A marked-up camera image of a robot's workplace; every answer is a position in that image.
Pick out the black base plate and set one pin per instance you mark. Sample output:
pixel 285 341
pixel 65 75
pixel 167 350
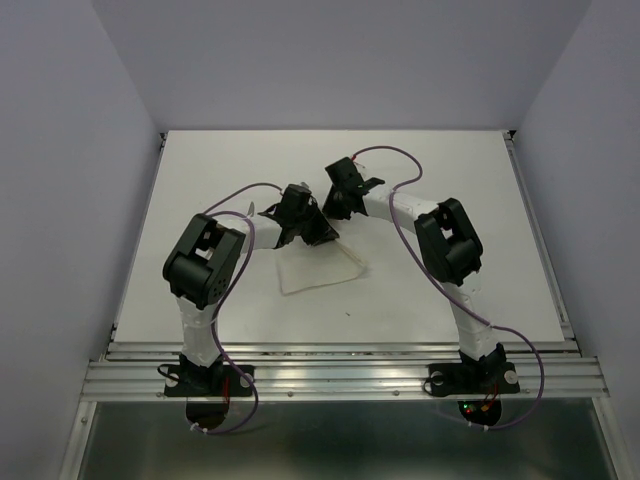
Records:
pixel 446 379
pixel 186 380

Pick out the aluminium front rail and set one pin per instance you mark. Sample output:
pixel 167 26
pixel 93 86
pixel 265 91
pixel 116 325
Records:
pixel 291 372

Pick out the white cloth napkin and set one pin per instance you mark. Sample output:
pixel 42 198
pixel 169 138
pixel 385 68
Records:
pixel 301 267

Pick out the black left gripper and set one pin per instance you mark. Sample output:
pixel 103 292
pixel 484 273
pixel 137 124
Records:
pixel 323 231

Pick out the aluminium rail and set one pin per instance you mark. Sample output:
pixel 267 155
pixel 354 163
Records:
pixel 291 372
pixel 551 278

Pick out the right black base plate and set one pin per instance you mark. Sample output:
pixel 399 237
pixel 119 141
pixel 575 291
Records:
pixel 446 379

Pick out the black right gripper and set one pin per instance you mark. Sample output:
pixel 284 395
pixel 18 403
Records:
pixel 331 211

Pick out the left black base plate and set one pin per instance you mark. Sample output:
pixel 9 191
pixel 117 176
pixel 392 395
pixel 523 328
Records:
pixel 186 380

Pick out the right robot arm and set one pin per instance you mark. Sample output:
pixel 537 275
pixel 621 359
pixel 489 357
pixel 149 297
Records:
pixel 450 252

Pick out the aluminium right side rail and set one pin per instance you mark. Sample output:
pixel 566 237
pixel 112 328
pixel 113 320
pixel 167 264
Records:
pixel 551 278

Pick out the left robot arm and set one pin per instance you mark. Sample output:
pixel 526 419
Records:
pixel 203 268

